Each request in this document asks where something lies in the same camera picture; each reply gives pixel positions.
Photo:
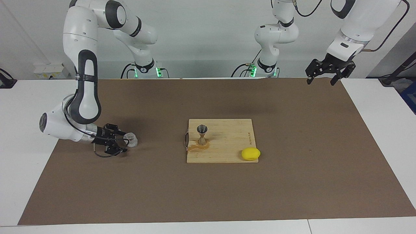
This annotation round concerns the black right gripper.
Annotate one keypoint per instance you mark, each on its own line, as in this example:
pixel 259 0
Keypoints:
pixel 104 138

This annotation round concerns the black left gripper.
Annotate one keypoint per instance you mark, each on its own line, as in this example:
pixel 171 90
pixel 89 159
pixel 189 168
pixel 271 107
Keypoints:
pixel 334 66

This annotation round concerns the small clear glass cup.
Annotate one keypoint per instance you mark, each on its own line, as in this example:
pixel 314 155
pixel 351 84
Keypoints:
pixel 132 140

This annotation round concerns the steel double jigger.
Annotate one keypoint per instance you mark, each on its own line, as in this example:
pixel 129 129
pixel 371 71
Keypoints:
pixel 202 140

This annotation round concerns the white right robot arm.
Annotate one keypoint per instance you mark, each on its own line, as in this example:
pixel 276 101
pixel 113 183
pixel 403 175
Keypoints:
pixel 81 48

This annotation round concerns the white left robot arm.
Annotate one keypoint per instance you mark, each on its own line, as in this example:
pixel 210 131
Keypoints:
pixel 360 22

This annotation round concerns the brown table mat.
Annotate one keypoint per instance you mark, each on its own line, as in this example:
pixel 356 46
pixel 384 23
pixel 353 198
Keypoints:
pixel 130 195

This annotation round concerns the black stand pole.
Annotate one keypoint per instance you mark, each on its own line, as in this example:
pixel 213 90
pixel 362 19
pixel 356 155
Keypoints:
pixel 388 79

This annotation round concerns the blue crate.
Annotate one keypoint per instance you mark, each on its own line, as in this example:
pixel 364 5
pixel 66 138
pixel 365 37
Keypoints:
pixel 410 94

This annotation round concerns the yellow lemon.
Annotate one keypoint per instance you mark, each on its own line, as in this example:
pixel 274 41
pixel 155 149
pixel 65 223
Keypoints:
pixel 250 154

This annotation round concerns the wooden cutting board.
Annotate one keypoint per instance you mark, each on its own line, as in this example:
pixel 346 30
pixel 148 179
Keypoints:
pixel 234 139

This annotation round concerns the white wall socket strip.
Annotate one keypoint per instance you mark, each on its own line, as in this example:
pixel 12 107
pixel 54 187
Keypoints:
pixel 48 70

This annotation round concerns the black clamp mount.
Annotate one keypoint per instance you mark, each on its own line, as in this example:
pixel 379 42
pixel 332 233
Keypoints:
pixel 6 83

